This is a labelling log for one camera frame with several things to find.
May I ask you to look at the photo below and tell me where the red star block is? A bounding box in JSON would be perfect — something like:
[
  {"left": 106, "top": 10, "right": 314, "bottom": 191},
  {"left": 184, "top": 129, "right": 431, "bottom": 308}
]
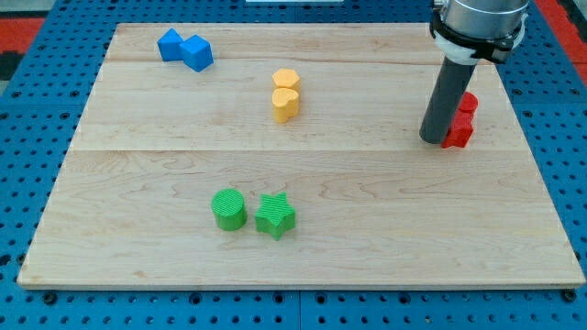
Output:
[{"left": 441, "top": 111, "right": 474, "bottom": 149}]

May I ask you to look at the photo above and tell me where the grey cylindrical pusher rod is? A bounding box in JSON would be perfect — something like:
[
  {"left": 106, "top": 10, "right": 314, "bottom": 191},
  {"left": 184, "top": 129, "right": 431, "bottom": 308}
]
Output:
[{"left": 419, "top": 57, "right": 476, "bottom": 144}]

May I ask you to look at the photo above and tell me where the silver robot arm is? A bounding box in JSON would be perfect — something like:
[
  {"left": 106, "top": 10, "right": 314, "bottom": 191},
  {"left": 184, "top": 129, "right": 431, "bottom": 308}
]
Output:
[{"left": 429, "top": 0, "right": 530, "bottom": 66}]

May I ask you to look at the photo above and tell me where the green star block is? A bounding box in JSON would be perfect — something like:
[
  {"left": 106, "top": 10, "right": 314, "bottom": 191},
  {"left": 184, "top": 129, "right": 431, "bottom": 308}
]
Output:
[{"left": 255, "top": 192, "right": 296, "bottom": 241}]

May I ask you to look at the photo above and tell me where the yellow heart block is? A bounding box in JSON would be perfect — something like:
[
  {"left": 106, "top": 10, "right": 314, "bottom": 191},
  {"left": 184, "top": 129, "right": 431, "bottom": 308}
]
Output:
[{"left": 271, "top": 88, "right": 299, "bottom": 124}]

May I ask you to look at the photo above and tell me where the green cylinder block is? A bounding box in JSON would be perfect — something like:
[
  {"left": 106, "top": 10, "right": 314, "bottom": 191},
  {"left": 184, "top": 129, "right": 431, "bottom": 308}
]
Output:
[{"left": 211, "top": 188, "right": 247, "bottom": 231}]

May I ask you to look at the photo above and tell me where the wooden board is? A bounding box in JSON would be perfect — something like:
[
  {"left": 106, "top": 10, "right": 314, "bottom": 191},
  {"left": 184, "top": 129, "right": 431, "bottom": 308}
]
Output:
[{"left": 17, "top": 23, "right": 585, "bottom": 291}]

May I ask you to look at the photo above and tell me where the yellow pentagon block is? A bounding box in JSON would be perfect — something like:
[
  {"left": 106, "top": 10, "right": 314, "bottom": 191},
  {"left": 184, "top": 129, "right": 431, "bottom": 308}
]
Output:
[{"left": 271, "top": 68, "right": 301, "bottom": 92}]

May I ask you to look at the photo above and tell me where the blue cube block right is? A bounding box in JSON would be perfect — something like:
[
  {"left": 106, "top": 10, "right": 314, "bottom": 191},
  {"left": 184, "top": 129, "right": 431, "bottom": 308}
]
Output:
[{"left": 180, "top": 35, "right": 214, "bottom": 72}]

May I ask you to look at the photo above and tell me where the blue cube block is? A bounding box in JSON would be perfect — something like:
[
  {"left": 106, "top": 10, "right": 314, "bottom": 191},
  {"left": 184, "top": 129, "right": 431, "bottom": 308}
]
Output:
[
  {"left": 180, "top": 35, "right": 214, "bottom": 72},
  {"left": 157, "top": 28, "right": 183, "bottom": 61}
]

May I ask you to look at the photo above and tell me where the blue cube block left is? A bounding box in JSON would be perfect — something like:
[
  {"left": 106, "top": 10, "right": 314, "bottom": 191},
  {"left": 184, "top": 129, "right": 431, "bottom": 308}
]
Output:
[{"left": 157, "top": 28, "right": 183, "bottom": 61}]

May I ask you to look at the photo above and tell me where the red cylinder block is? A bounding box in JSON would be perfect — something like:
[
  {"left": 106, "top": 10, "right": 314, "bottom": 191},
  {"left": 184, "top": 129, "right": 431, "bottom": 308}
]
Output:
[{"left": 458, "top": 92, "right": 479, "bottom": 115}]

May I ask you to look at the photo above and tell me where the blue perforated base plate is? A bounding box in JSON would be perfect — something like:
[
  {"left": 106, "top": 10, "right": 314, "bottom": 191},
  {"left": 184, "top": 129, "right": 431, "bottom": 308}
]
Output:
[{"left": 1, "top": 0, "right": 586, "bottom": 329}]

